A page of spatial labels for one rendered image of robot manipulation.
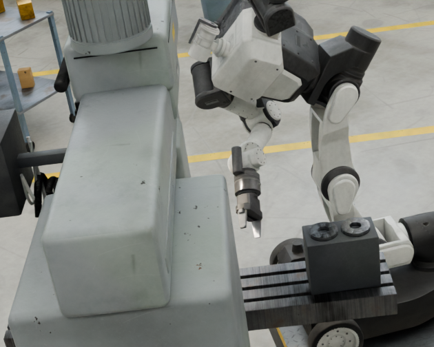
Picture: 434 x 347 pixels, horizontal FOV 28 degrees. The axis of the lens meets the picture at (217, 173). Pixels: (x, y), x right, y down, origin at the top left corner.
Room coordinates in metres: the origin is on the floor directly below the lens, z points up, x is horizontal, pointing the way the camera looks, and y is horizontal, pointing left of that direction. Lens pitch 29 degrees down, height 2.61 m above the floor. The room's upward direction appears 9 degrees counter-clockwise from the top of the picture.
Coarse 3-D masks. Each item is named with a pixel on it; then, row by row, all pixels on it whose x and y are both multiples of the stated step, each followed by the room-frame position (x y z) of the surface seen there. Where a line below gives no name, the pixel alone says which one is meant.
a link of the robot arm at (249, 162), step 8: (232, 152) 2.56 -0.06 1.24; (240, 152) 2.55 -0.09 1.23; (248, 152) 2.56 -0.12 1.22; (256, 152) 2.55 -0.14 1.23; (232, 160) 2.54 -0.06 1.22; (240, 160) 2.53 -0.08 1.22; (248, 160) 2.53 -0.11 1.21; (256, 160) 2.53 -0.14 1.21; (264, 160) 2.55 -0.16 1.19; (232, 168) 2.52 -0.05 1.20; (240, 168) 2.50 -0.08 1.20; (248, 168) 2.52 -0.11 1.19; (256, 168) 2.54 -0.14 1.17; (240, 176) 2.50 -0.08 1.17; (248, 176) 2.49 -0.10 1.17; (256, 176) 2.50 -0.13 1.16
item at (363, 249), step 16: (320, 224) 2.24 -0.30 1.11; (336, 224) 2.25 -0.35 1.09; (352, 224) 2.23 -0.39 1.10; (368, 224) 2.20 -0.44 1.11; (304, 240) 2.21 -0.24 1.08; (320, 240) 2.17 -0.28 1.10; (336, 240) 2.16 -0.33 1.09; (352, 240) 2.15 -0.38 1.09; (368, 240) 2.15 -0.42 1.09; (304, 256) 2.27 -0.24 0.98; (320, 256) 2.15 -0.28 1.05; (336, 256) 2.15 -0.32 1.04; (352, 256) 2.15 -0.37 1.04; (368, 256) 2.15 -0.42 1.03; (320, 272) 2.15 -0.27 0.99; (336, 272) 2.15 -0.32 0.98; (352, 272) 2.15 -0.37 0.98; (368, 272) 2.15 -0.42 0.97; (320, 288) 2.15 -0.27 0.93; (336, 288) 2.15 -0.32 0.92; (352, 288) 2.15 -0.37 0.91
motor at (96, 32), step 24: (72, 0) 1.93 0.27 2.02; (96, 0) 1.91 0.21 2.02; (120, 0) 1.91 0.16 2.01; (144, 0) 1.98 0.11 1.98; (72, 24) 1.94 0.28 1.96; (96, 24) 1.91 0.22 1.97; (120, 24) 1.91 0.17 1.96; (144, 24) 1.96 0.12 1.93; (72, 48) 1.97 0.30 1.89; (96, 48) 1.91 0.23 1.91; (120, 48) 1.90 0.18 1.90
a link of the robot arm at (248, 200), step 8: (240, 184) 2.47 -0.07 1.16; (248, 184) 2.47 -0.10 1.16; (256, 184) 2.47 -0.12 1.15; (240, 192) 2.47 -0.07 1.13; (248, 192) 2.46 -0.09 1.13; (256, 192) 2.47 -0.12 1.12; (240, 200) 2.43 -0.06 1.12; (248, 200) 2.42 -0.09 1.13; (256, 200) 2.45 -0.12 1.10; (240, 208) 2.39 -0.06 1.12; (248, 208) 2.39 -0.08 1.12; (256, 208) 2.42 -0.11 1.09; (248, 216) 2.42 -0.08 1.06; (256, 216) 2.42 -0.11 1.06
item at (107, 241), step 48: (96, 96) 1.98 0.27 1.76; (144, 96) 1.93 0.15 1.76; (96, 144) 1.71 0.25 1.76; (144, 144) 1.68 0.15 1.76; (96, 192) 1.50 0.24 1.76; (144, 192) 1.47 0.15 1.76; (48, 240) 1.36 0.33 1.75; (96, 240) 1.35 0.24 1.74; (144, 240) 1.35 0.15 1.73; (96, 288) 1.35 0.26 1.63; (144, 288) 1.35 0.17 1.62
